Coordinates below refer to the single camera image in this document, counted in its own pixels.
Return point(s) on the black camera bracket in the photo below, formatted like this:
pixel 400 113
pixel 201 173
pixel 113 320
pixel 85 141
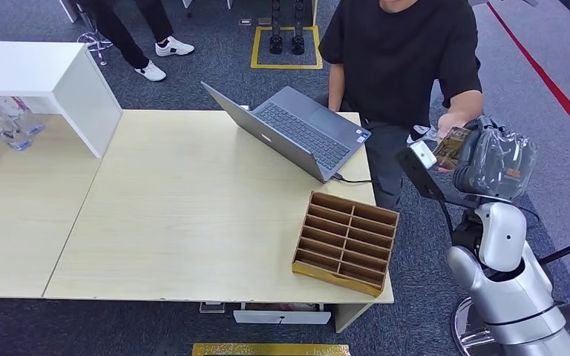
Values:
pixel 420 179

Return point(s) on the black robot legs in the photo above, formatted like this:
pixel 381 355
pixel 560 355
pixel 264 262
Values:
pixel 276 44

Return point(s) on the white desk shelf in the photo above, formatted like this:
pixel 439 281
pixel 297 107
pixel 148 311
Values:
pixel 78 93

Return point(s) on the person's right forearm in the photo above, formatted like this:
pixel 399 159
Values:
pixel 335 88

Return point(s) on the standing person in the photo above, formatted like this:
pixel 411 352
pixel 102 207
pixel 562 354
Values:
pixel 113 29

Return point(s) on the wooden card organizer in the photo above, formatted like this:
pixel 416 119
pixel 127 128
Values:
pixel 344 245

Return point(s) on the white under-desk drawer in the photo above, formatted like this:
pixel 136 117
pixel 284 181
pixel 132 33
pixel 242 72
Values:
pixel 280 317

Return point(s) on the gold foil strip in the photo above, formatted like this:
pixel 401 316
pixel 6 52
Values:
pixel 265 350

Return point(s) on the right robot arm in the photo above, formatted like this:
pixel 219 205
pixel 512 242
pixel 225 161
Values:
pixel 501 236

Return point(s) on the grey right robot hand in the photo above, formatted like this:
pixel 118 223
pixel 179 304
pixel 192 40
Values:
pixel 469 147

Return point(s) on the person's left hand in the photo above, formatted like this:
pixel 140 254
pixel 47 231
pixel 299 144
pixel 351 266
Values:
pixel 449 120

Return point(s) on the chrome round base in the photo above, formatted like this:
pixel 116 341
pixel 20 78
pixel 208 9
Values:
pixel 462 329

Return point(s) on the clear under-desk bracket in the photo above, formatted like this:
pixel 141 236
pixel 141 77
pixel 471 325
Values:
pixel 212 308

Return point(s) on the yellow floor tape square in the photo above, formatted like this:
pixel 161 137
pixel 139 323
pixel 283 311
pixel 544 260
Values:
pixel 255 49

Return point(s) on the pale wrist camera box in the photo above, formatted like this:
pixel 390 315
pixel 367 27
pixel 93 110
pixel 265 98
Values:
pixel 422 154

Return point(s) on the person's left forearm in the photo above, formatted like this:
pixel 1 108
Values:
pixel 467 103

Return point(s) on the clear plastic wrap cover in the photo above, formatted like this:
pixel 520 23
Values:
pixel 506 157

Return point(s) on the chrome office chair base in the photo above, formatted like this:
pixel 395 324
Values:
pixel 95 43

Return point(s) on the grey laptop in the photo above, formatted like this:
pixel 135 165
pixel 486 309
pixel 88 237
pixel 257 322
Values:
pixel 304 128

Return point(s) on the clear plastic water bottle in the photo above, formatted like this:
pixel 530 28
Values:
pixel 0 130
pixel 27 120

